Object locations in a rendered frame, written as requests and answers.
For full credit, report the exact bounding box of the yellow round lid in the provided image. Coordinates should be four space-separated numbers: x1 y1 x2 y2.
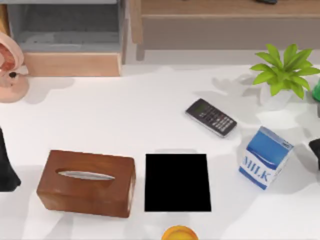
161 225 200 240

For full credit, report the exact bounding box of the green bottle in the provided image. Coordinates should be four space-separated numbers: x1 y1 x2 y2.
311 77 320 102

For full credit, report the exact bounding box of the pulled-out wooden drawer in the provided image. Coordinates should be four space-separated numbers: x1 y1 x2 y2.
6 0 126 78

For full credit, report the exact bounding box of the pink ear model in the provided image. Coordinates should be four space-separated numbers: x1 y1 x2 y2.
0 31 30 103

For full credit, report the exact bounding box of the blue and white milk carton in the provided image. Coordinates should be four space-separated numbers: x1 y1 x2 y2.
238 126 295 191

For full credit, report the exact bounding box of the green plant in white pot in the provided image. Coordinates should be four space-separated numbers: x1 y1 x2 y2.
249 43 320 111

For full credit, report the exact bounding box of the black right gripper tip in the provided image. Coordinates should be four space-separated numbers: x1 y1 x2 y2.
308 137 320 171

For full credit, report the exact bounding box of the black calculator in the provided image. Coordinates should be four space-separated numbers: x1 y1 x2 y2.
184 98 238 138

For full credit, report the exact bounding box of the brown wooden tissue box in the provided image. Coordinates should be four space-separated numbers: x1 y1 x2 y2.
36 149 137 219

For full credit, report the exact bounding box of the wooden shelf unit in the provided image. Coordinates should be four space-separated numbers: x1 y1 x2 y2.
127 0 320 62

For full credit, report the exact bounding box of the flat black square mat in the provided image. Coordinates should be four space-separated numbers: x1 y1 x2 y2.
144 153 212 213

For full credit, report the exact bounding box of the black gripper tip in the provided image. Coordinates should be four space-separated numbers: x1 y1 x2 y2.
308 137 320 171
0 127 22 193

